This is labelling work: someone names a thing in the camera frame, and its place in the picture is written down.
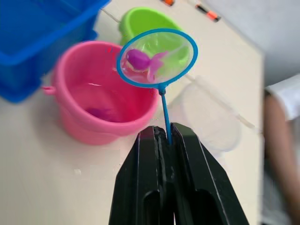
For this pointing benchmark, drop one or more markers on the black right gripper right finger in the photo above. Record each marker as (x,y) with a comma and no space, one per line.
(201,178)

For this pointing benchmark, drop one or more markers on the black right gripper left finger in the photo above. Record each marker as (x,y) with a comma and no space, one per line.
(136,178)

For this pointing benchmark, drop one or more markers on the blue hand net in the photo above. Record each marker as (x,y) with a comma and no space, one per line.
(166,110)

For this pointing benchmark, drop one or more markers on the purple toy fish pink tail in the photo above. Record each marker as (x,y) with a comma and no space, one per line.
(140,61)

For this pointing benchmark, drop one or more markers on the clear plastic cup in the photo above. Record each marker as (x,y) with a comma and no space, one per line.
(211,122)

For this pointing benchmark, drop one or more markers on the pink plastic bucket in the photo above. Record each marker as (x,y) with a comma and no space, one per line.
(98,98)

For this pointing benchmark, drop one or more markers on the green plastic bucket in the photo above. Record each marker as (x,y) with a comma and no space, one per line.
(145,21)

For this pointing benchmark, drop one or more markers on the blue plastic tub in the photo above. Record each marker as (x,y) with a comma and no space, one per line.
(35,42)

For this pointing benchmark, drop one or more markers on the person in white shirt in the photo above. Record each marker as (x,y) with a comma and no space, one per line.
(283,140)

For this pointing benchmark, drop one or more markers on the orange and black marker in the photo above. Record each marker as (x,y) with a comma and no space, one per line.
(167,2)
(207,13)

